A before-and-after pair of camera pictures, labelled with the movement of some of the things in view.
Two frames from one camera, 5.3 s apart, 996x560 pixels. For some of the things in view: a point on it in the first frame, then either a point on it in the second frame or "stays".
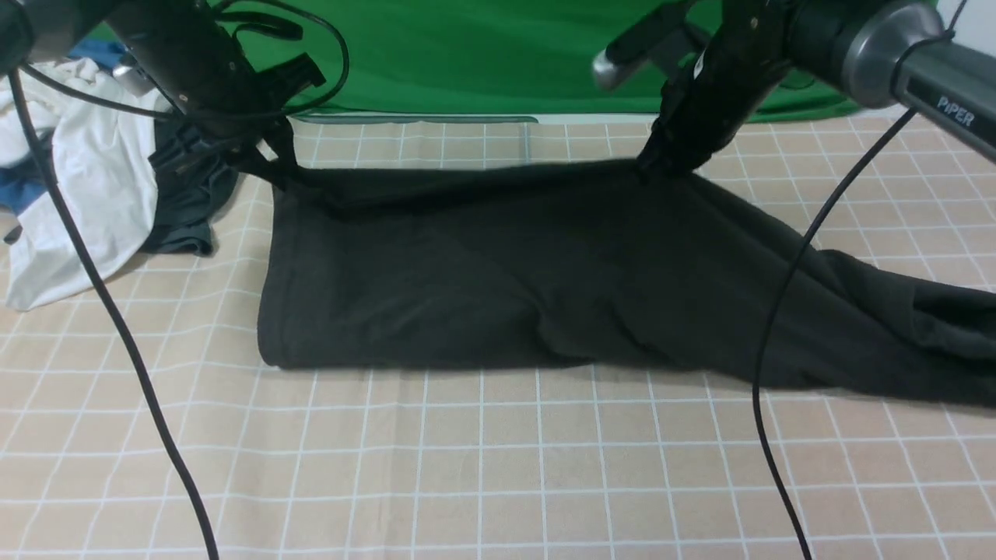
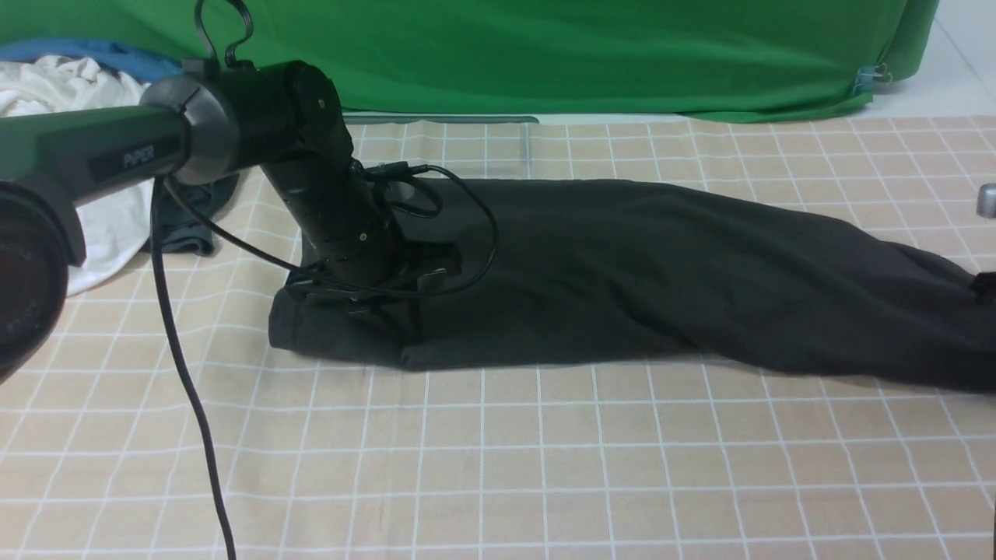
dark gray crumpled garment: (196, 180) stays
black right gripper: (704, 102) -> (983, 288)
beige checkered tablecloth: (138, 422) stays
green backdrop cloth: (481, 58) stays
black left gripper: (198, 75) -> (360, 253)
